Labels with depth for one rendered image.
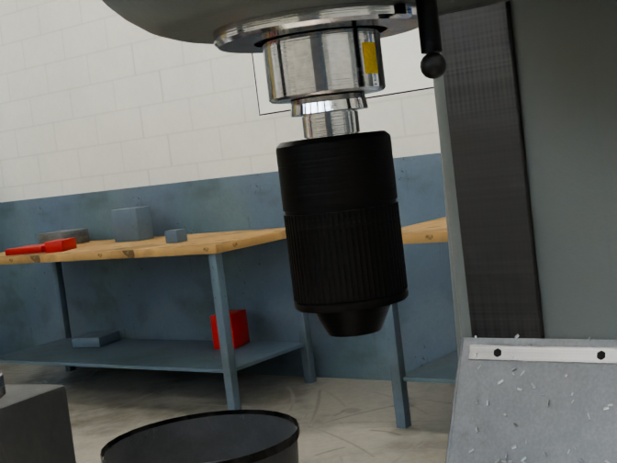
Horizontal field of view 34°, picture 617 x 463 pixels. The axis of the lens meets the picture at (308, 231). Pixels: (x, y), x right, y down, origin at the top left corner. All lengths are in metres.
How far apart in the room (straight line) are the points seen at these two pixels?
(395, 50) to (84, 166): 2.56
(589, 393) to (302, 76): 0.44
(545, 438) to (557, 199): 0.18
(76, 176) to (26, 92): 0.75
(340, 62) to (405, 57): 4.92
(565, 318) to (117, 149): 6.03
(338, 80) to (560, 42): 0.40
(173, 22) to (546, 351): 0.48
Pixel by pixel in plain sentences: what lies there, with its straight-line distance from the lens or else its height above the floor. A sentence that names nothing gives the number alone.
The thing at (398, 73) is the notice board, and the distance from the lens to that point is 5.33.
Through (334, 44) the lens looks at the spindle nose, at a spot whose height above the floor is 1.30.
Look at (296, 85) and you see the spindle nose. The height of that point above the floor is 1.28.
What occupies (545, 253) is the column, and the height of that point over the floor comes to 1.16.
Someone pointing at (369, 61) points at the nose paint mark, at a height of 1.29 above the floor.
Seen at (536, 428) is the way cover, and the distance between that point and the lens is 0.78.
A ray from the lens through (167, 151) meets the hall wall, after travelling 6.40.
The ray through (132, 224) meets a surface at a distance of 6.20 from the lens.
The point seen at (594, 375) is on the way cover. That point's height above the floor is 1.08.
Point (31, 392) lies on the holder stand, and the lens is 0.69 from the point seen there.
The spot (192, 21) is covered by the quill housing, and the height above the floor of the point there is 1.31.
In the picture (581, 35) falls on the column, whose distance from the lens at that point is 0.76.
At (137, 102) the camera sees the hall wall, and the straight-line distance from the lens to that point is 6.56.
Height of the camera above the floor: 1.26
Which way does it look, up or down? 4 degrees down
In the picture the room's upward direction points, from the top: 7 degrees counter-clockwise
